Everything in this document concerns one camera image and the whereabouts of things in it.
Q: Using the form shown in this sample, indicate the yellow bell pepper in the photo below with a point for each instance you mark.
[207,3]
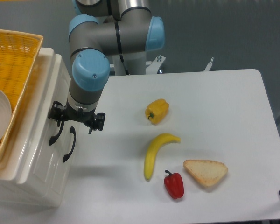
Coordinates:
[157,111]

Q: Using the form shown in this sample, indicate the yellow woven basket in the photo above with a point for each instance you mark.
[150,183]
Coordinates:
[18,52]

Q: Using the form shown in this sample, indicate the white drawer cabinet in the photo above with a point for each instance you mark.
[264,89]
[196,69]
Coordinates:
[18,146]

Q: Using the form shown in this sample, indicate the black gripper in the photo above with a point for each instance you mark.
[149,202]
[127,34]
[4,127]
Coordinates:
[59,113]

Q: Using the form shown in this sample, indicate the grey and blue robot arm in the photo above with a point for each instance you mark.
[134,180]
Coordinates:
[103,28]

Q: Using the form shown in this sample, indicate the white metal table bracket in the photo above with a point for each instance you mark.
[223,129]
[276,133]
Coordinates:
[209,65]

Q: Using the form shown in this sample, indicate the red bell pepper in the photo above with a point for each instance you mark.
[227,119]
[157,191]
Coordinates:
[174,185]

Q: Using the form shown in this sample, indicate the yellow banana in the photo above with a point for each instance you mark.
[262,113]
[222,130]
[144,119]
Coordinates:
[153,149]

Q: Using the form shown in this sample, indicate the slice of bread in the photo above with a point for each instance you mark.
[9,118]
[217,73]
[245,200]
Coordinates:
[206,172]

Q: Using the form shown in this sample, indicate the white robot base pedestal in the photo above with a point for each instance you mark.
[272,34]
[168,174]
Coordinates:
[135,64]

